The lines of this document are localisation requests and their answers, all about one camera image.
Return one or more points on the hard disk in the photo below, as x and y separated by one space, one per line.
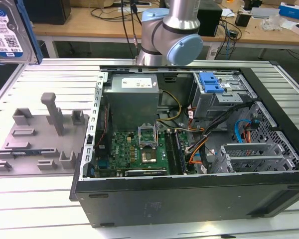
7 32

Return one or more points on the silver disk bay cage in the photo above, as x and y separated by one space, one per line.
251 149

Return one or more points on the blue plastic drive clip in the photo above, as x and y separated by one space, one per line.
209 87

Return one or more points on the RAM stick with chips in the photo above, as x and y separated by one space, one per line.
180 154

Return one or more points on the black case fan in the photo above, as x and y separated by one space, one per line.
99 152

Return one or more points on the large black box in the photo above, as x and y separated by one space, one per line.
47 12

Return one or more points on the grey flat box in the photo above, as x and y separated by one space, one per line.
264 12

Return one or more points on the silver optical drive cage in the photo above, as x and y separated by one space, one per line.
209 104

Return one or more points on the small black cube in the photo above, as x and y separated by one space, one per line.
242 20

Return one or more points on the black open PC case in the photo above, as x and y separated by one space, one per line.
189 199

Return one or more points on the black desktop box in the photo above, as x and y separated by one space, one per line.
210 22

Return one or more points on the green motherboard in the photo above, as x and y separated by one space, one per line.
124 149

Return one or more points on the black graphics card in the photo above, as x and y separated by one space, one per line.
144 173

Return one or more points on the blue-black spare RAM stick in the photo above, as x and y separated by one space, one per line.
20 153

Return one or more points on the grey parts rack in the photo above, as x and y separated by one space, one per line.
40 144

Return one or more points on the CPU socket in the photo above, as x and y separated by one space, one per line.
148 157

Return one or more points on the wooden desk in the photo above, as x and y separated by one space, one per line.
89 27

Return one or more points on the clear plastic bag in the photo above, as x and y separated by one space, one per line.
271 23

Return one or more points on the silver power supply unit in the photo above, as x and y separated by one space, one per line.
129 107

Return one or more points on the blue cardboard box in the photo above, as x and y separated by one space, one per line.
294 11

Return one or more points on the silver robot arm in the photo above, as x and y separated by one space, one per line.
164 37

